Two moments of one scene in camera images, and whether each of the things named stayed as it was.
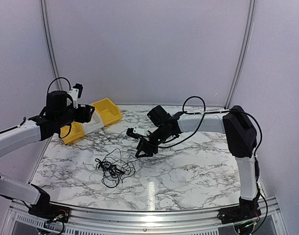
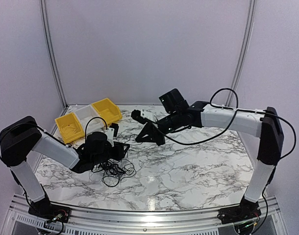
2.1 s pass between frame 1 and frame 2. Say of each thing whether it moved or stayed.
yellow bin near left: stayed
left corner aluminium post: stayed
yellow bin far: stayed
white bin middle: stayed
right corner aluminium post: stayed
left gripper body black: moved
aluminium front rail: stayed
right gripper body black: moved
